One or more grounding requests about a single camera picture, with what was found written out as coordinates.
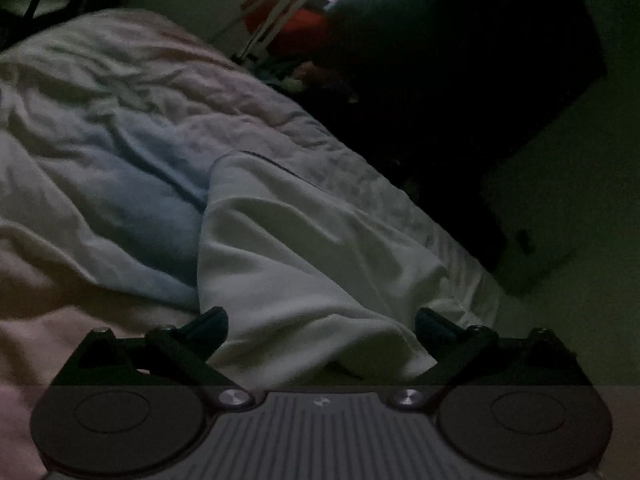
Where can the clothes drying rack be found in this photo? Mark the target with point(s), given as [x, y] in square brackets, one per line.
[270, 20]

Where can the white garment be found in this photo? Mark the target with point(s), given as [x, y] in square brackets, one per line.
[300, 260]

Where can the red cloth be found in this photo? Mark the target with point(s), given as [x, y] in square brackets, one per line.
[306, 22]

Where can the pastel bed blanket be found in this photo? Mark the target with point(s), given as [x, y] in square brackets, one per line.
[100, 160]

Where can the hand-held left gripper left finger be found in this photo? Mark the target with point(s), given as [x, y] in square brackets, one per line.
[211, 327]

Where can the dark wardrobe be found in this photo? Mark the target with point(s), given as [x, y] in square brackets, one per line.
[450, 85]

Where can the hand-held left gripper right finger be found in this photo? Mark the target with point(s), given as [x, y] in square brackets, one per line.
[434, 327]

